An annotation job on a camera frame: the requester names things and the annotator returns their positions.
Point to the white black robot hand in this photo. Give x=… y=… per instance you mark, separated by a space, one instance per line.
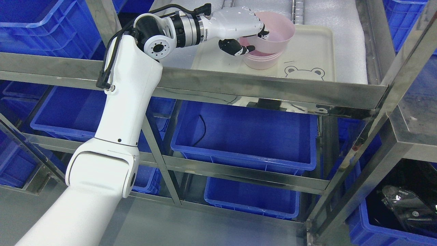
x=229 y=24

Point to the pink ikea bowl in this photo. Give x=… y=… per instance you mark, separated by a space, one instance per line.
x=281 y=30

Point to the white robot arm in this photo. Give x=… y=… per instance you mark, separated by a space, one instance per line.
x=103 y=169

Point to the blue bin shelf centre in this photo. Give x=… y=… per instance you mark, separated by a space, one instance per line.
x=268 y=140

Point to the blue bin shelf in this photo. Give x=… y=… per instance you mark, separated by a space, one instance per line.
x=70 y=113
x=251 y=198
x=268 y=140

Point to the blue bin shelf left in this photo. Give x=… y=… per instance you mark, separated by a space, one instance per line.
x=70 y=113

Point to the blue bin shelf bottom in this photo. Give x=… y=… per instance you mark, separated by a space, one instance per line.
x=251 y=198

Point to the steel shelf rack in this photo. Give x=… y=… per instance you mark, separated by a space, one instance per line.
x=396 y=74

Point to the cream bear tray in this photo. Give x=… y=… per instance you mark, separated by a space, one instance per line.
x=309 y=55

